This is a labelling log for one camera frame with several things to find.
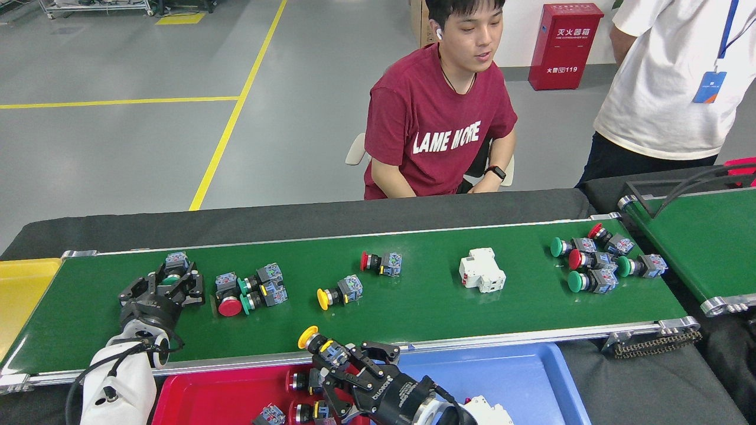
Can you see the brown cardboard box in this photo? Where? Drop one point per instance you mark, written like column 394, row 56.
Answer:
column 420, row 23

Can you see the red fire extinguisher box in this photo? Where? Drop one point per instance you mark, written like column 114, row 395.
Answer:
column 564, row 47

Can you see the seated person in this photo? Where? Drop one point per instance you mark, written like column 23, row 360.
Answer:
column 437, row 118

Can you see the white office chair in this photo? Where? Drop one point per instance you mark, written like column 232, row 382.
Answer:
column 354, row 150

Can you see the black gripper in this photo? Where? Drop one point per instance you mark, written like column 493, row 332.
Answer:
column 396, row 398
column 150, row 310

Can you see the yellow plastic tray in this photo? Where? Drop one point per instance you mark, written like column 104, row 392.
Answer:
column 20, row 295

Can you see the black wrist watch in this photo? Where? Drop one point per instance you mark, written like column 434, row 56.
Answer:
column 496, row 172

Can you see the seated person's left hand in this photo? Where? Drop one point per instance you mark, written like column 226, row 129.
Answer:
column 485, row 186

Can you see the short green conveyor belt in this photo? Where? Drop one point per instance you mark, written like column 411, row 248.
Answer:
column 709, row 248

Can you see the black table cloth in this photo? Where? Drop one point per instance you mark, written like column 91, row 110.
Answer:
column 177, row 227

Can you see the standing person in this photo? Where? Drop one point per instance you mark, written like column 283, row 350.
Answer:
column 655, row 88

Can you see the long green conveyor belt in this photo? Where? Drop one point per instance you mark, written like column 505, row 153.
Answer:
column 413, row 313

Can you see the blue plastic tray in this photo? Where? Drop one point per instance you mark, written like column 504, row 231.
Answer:
column 520, row 378

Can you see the yellow push button switch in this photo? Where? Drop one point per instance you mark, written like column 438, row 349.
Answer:
column 307, row 336
column 348, row 288

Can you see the metal cart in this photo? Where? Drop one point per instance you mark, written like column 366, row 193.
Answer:
column 94, row 6

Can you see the red plastic crate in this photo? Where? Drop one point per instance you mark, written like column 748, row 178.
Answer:
column 745, row 161

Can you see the red plastic tray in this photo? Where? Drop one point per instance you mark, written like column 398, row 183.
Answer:
column 207, row 401

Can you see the red push button switch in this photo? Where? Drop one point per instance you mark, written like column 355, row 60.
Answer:
column 390, row 264
column 298, row 381
column 270, row 415
column 307, row 411
column 576, row 260
column 229, row 307
column 619, row 244

